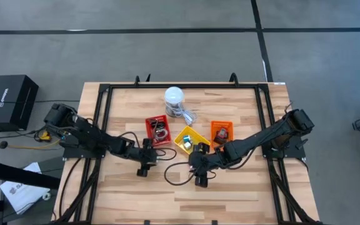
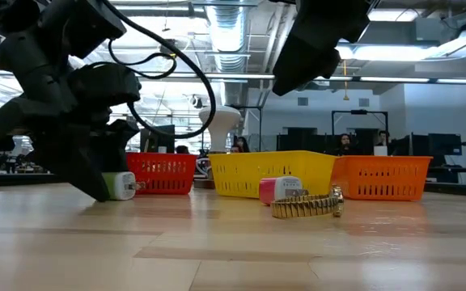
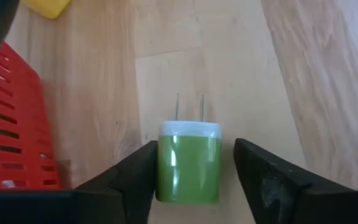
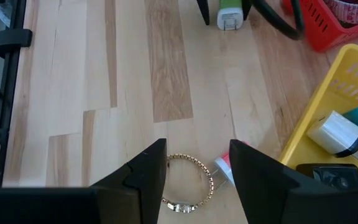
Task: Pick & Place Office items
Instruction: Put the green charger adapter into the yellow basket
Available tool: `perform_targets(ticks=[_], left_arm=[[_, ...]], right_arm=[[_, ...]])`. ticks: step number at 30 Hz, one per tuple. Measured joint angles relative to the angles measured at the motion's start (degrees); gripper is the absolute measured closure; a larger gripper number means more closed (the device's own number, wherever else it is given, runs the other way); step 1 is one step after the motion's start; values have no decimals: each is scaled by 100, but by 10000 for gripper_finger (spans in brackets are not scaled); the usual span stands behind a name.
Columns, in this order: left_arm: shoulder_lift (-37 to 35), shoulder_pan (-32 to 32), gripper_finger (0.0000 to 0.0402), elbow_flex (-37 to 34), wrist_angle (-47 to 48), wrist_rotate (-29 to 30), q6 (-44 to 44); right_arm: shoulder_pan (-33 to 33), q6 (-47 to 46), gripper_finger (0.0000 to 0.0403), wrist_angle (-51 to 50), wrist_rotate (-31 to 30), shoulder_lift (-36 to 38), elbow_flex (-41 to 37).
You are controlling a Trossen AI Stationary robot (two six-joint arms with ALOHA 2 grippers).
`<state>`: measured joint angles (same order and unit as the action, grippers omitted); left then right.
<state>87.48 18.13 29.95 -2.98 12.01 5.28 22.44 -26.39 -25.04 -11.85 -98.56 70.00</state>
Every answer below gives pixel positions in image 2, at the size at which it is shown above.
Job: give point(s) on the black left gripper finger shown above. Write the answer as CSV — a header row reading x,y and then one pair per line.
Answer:
x,y
79,165
115,145

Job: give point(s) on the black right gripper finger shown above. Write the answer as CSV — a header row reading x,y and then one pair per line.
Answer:
x,y
297,64
326,66

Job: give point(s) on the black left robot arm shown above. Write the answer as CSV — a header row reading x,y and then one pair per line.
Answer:
x,y
26,60

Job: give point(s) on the black monitor on arm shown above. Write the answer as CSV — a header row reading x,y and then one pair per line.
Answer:
x,y
439,143

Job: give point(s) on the black monitor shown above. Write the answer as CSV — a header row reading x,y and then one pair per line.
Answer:
x,y
158,143

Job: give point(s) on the red plastic basket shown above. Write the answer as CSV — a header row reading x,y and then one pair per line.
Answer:
x,y
164,169

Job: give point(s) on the long ceiling light bar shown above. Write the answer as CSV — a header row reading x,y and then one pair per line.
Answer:
x,y
237,76

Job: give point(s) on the person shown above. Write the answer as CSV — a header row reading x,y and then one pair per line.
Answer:
x,y
241,144
383,138
182,149
344,144

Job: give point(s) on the white mushroom-shaped lamp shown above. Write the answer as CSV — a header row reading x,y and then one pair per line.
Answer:
x,y
225,121

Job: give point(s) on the white box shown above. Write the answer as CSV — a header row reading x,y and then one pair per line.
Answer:
x,y
380,150

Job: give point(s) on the yellow plastic basket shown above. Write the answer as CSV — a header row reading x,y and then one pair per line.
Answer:
x,y
257,169

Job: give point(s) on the orange plastic basket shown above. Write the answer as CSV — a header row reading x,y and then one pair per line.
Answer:
x,y
391,174

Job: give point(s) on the pink and white charger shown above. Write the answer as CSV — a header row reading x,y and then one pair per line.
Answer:
x,y
277,190

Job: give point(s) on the silver slanted air duct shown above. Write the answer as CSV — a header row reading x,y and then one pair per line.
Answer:
x,y
378,52

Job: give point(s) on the black metal frame stand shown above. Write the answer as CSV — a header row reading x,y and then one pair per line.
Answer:
x,y
359,112

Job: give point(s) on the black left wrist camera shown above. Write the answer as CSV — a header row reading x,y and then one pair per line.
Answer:
x,y
87,24

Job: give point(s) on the silver corrugated air duct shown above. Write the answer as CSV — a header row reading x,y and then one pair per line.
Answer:
x,y
227,32

